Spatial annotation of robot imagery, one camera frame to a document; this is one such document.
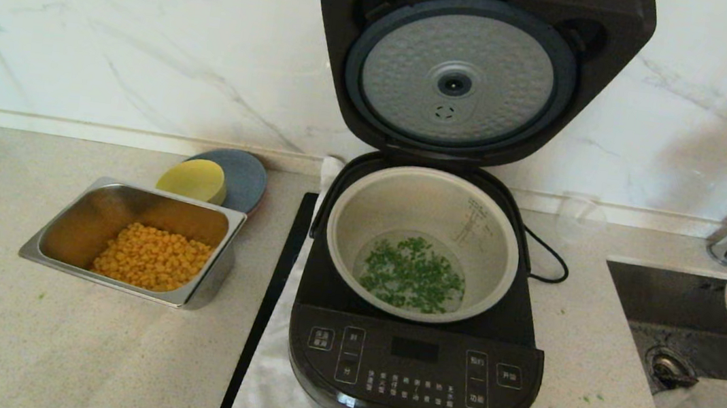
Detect chopped green vegetables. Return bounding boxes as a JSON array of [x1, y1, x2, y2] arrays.
[[356, 230, 471, 317]]

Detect grey inner pot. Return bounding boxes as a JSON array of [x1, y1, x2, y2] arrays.
[[317, 157, 529, 333]]

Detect yellow small bowl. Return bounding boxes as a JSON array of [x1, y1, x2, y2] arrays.
[[154, 155, 231, 207]]

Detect black rice cooker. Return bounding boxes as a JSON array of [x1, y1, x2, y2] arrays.
[[280, 143, 567, 408]]

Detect white towel under cooker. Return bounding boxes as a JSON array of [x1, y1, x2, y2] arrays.
[[224, 148, 524, 408]]

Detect blue-grey round plate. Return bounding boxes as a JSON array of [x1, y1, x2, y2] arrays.
[[180, 145, 271, 217]]

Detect clear glass cup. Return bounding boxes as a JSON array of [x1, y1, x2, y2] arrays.
[[555, 191, 611, 245]]

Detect yellow corn kernels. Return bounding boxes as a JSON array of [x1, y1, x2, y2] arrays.
[[89, 218, 217, 298]]

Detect stainless steel tray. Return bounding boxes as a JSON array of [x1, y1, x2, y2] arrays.
[[14, 168, 250, 316]]

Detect stainless steel sink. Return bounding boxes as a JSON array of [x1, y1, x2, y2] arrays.
[[591, 259, 727, 408]]

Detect metal sink drain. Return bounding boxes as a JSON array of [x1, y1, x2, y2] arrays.
[[642, 344, 702, 394]]

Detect black power cord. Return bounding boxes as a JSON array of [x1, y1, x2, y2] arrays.
[[519, 226, 574, 286]]

